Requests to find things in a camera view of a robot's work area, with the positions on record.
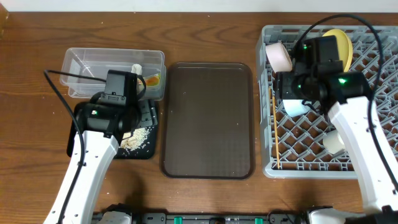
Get light blue bowl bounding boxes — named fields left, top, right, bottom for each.
left=282, top=100, right=310, bottom=117

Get black waste tray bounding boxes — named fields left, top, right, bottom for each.
left=66, top=101, right=159, bottom=161

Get wooden chopstick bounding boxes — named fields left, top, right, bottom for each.
left=272, top=96, right=280, bottom=170
left=268, top=86, right=273, bottom=116

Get rice and food scraps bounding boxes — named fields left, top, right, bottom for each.
left=120, top=127, right=153, bottom=155

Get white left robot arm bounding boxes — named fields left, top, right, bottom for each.
left=44, top=100, right=157, bottom=223

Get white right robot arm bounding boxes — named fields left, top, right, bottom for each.
left=272, top=60, right=397, bottom=223

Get pale green cup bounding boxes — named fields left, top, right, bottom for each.
left=323, top=130, right=346, bottom=154

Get yellow plate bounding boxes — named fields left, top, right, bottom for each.
left=323, top=29, right=353, bottom=72

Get dark brown serving tray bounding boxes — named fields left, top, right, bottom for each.
left=160, top=62, right=255, bottom=180

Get grey dishwasher rack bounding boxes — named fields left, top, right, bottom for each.
left=256, top=25, right=397, bottom=179

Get green snack wrapper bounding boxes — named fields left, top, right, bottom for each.
left=144, top=73, right=160, bottom=87

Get pink white bowl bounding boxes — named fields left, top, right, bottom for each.
left=265, top=42, right=292, bottom=73

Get white tissue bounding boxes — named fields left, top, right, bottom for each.
left=131, top=64, right=142, bottom=75

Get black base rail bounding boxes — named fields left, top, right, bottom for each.
left=91, top=203, right=307, bottom=224

